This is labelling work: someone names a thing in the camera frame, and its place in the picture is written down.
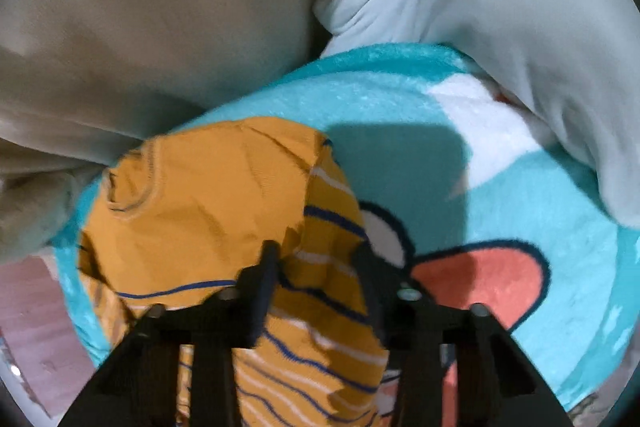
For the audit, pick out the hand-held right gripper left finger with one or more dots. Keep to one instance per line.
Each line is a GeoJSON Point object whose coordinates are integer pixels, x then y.
{"type": "Point", "coordinates": [264, 278]}

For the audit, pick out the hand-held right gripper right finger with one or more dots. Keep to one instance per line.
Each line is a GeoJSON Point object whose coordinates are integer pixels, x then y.
{"type": "Point", "coordinates": [369, 277]}

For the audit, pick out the orange striped small shirt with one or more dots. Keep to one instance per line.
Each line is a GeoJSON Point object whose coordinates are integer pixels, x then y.
{"type": "Point", "coordinates": [200, 202]}

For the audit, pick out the turquoise cartoon printed blanket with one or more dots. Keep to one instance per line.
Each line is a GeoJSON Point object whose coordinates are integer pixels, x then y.
{"type": "Point", "coordinates": [525, 207]}

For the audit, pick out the pink cloth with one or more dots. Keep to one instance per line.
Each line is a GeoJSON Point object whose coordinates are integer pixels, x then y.
{"type": "Point", "coordinates": [35, 322]}

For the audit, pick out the beige bed sheet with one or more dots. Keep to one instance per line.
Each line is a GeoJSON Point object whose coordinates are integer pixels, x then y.
{"type": "Point", "coordinates": [150, 32]}

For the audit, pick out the pale blue cloth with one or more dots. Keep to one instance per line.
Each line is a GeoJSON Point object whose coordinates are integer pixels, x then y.
{"type": "Point", "coordinates": [540, 27]}

